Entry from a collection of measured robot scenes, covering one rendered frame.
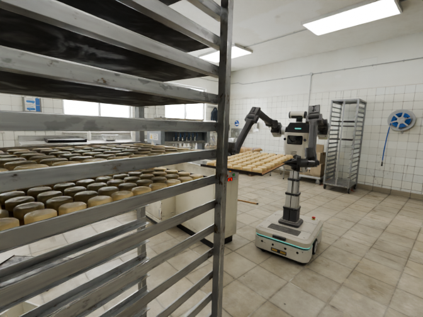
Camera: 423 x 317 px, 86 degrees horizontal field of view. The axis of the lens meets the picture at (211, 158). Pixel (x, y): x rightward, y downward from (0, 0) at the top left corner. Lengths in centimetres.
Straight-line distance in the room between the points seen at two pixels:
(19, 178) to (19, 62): 18
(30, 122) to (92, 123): 10
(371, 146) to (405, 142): 55
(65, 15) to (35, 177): 27
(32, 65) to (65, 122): 9
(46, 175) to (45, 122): 9
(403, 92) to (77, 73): 557
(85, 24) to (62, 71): 10
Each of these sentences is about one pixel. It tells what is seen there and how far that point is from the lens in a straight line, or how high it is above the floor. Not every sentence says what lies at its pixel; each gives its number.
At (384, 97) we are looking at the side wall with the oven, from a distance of 578.
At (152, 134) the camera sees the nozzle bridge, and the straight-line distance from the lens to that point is 273.
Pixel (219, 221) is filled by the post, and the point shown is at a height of 91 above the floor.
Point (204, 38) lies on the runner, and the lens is 76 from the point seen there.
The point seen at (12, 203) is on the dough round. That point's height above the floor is 106.
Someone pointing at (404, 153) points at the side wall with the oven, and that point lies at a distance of 569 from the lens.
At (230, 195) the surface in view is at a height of 54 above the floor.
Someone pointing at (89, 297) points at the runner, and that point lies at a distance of 60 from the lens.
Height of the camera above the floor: 123
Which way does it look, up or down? 8 degrees down
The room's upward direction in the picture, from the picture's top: 2 degrees clockwise
